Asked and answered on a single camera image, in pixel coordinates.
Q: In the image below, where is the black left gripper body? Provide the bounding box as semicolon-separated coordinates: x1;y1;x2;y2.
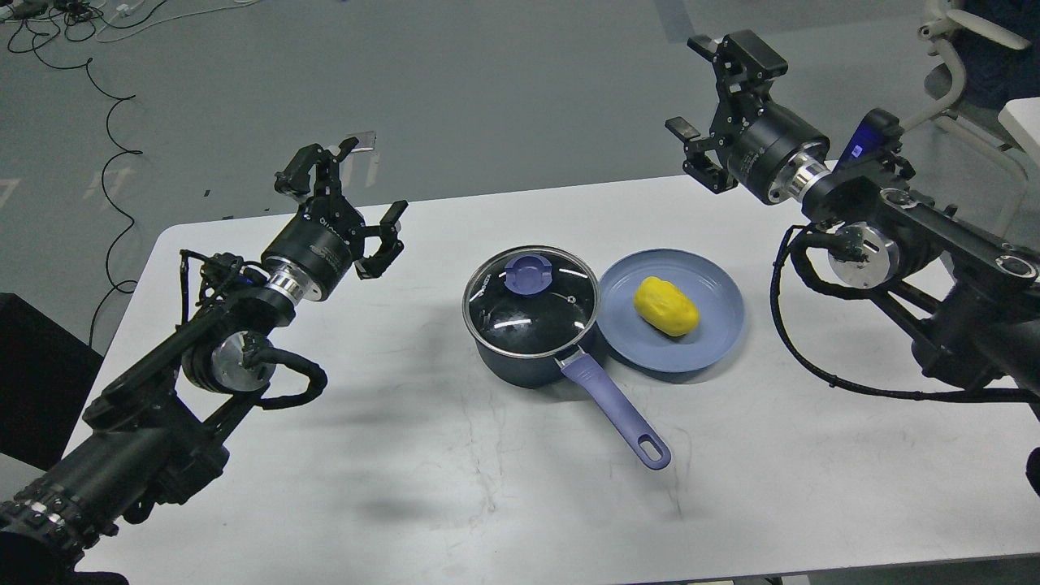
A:
261;202;365;302

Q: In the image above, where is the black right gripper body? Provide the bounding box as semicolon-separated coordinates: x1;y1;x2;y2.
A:
726;104;830;205

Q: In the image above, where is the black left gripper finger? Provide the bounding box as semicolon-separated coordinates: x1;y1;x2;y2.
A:
354;200;409;280
274;136;360;214

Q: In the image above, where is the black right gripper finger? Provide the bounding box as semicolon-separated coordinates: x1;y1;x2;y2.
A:
665;116;738;194
687;30;790;123

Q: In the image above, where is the yellow potato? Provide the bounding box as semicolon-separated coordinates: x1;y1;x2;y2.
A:
632;276;701;338

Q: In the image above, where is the glass lid with purple knob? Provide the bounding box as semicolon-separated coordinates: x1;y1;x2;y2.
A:
461;245;600;358

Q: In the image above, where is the dark pot with purple handle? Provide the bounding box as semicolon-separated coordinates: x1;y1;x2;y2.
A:
462;245;673;470

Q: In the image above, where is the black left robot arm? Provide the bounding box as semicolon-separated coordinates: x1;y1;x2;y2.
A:
2;132;406;584

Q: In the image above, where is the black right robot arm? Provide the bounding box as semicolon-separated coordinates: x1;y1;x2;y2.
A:
665;30;1039;411

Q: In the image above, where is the small clear floor plate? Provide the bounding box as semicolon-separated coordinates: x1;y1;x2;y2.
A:
341;131;378;154

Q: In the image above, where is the blue plate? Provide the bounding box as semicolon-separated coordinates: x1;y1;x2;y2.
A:
597;249;744;377

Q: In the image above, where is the white office chair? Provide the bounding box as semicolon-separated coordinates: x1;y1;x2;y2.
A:
903;1;1038;236

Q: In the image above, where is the white table edge at right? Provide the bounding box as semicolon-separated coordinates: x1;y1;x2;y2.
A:
998;97;1040;167

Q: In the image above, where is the black box at left edge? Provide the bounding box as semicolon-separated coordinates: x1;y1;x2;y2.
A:
1;293;102;470

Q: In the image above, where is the black floor cable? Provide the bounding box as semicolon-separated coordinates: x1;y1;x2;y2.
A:
6;0;145;346

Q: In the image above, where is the white floor cable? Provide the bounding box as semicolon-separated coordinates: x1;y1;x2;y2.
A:
93;0;265;43

